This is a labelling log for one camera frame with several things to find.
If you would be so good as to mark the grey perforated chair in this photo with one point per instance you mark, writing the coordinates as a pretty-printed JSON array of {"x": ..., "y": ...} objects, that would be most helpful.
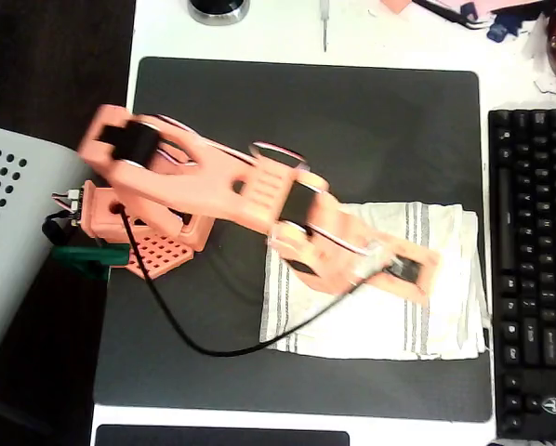
[{"x": 8, "y": 279}]

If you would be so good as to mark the flat black slab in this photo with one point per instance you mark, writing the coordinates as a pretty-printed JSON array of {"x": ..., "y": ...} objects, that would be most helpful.
[{"x": 213, "y": 437}]

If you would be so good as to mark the small blue item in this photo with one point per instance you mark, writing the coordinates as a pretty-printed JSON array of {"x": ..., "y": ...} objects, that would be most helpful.
[{"x": 501, "y": 28}]

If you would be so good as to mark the black tweezers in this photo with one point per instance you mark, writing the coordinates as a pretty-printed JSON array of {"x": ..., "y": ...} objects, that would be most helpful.
[{"x": 445, "y": 13}]

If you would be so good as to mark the orange 3D-printed robot arm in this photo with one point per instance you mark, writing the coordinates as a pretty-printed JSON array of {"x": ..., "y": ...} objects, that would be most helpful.
[{"x": 203, "y": 181}]

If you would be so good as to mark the white striped towel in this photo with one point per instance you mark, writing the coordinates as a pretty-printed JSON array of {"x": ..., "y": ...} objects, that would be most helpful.
[{"x": 375, "y": 325}]

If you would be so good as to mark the small screwdriver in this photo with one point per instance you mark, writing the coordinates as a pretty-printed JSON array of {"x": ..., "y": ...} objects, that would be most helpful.
[{"x": 324, "y": 23}]

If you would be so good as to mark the motor controller board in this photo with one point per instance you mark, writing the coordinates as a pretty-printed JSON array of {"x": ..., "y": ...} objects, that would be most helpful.
[{"x": 75, "y": 204}]

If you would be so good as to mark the black keyboard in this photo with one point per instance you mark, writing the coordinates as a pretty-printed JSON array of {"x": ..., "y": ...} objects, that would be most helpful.
[{"x": 538, "y": 279}]

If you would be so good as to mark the small orange printed piece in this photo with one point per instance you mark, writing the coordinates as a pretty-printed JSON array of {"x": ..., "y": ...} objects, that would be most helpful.
[{"x": 395, "y": 4}]

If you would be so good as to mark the orange camera mount with camera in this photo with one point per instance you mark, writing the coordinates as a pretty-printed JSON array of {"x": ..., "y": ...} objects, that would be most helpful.
[{"x": 422, "y": 260}]

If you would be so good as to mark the green table clamp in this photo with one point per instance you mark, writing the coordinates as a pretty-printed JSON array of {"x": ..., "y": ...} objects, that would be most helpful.
[{"x": 92, "y": 258}]

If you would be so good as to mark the black desk mat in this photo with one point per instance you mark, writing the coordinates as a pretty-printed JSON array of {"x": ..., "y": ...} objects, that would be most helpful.
[{"x": 306, "y": 116}]

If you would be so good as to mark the round silver black object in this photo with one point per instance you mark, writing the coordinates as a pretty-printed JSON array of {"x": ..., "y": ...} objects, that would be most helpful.
[{"x": 217, "y": 14}]

